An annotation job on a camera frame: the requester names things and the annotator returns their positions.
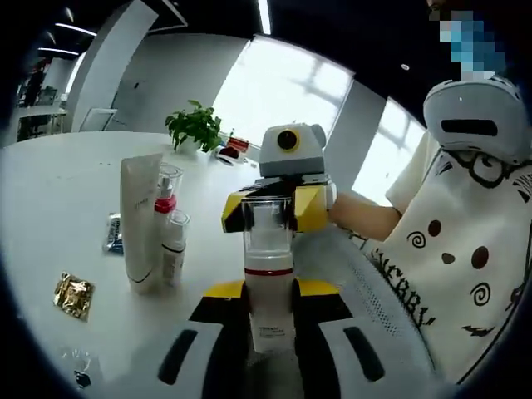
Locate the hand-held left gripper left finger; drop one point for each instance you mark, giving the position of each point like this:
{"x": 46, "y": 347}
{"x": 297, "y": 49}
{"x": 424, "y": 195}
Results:
{"x": 216, "y": 341}

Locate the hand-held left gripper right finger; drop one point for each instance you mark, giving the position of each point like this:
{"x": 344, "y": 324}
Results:
{"x": 324, "y": 341}

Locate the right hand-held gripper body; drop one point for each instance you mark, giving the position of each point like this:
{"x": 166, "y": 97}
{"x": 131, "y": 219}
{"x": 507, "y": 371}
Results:
{"x": 307, "y": 158}

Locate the tall red-collared skincare bottle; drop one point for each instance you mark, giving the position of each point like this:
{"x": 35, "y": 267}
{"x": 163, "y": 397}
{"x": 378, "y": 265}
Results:
{"x": 165, "y": 205}

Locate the red-banded white skincare bottle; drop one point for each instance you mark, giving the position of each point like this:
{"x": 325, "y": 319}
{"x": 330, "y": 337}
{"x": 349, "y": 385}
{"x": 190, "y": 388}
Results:
{"x": 270, "y": 299}

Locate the black-banded white skincare bottle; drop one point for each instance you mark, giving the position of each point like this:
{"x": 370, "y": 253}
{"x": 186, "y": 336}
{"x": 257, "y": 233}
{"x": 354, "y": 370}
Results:
{"x": 172, "y": 266}

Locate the white skincare tube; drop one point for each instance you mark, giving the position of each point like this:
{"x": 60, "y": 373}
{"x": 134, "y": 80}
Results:
{"x": 139, "y": 232}

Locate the green black skincare pouch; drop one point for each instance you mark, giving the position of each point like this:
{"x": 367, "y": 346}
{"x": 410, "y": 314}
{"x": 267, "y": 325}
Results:
{"x": 113, "y": 237}

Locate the gold foil skincare sachet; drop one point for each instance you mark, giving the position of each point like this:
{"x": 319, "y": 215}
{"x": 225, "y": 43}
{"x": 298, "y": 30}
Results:
{"x": 75, "y": 295}

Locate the grey mesh office chair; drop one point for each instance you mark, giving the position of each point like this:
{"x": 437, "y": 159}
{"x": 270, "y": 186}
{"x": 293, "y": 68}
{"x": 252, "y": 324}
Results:
{"x": 374, "y": 299}

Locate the red and white box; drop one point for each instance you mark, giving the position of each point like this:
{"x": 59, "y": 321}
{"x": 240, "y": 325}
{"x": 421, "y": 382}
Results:
{"x": 237, "y": 144}

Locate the potted green plant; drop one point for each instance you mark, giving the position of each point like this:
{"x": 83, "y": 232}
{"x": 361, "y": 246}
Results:
{"x": 193, "y": 124}

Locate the small black sample packet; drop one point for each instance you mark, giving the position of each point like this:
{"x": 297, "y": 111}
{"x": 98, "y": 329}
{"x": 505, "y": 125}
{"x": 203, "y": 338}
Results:
{"x": 83, "y": 379}

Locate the white printed t-shirt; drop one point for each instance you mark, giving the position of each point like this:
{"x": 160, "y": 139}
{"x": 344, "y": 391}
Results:
{"x": 457, "y": 270}

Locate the white chair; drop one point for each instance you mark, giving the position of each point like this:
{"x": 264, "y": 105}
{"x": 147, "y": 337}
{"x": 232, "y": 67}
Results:
{"x": 97, "y": 120}

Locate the grey chest-worn device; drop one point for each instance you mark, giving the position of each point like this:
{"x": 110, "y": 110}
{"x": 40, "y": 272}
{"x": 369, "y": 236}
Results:
{"x": 469, "y": 104}

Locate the long ceiling light strip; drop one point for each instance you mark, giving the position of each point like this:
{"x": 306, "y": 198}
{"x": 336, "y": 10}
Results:
{"x": 58, "y": 50}
{"x": 75, "y": 29}

